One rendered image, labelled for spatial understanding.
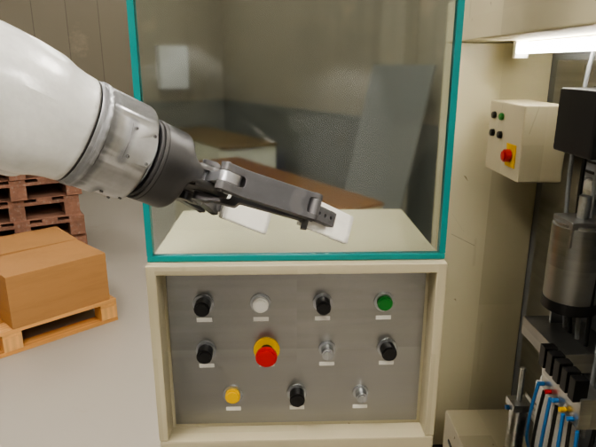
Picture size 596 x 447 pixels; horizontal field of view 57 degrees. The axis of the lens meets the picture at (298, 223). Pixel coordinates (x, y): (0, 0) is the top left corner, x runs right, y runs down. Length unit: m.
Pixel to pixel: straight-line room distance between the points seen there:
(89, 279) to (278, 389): 2.64
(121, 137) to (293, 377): 0.79
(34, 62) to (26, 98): 0.03
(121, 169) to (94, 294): 3.29
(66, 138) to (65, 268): 3.17
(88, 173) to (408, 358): 0.84
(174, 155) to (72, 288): 3.19
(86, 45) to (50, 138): 7.65
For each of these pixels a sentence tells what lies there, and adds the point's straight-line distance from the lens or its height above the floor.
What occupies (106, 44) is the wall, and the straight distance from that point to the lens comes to 8.14.
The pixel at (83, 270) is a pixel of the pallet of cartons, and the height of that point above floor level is 0.39.
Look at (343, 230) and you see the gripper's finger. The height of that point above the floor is 1.45.
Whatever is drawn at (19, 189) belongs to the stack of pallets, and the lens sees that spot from 4.59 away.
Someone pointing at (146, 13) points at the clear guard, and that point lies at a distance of 0.99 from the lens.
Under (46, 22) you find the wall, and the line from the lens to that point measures 8.02.
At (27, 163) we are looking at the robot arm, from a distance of 0.45.
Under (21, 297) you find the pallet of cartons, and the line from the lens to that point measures 3.56.
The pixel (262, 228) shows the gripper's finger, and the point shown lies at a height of 1.43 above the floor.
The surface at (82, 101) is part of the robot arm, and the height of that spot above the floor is 1.59.
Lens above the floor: 1.62
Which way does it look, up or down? 16 degrees down
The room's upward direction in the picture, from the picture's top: straight up
